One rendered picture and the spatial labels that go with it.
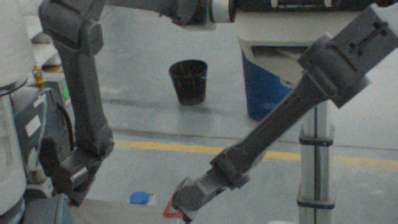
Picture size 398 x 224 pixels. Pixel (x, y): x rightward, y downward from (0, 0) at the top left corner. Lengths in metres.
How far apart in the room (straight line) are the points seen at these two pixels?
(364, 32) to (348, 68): 0.06
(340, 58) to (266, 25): 0.53
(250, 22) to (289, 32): 0.10
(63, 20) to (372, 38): 0.50
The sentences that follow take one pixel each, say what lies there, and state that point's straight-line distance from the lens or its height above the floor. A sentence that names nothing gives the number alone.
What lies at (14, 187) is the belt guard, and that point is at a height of 1.39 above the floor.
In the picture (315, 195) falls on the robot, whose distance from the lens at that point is 1.87.
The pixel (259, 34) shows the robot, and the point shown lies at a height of 1.39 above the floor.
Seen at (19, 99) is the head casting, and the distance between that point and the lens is 1.36.
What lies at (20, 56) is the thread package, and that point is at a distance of 0.97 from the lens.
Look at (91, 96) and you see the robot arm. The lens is 1.09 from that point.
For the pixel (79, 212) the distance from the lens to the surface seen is 1.42.
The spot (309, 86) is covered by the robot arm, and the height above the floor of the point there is 1.49.
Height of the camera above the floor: 1.91
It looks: 30 degrees down
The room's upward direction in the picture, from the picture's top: 7 degrees counter-clockwise
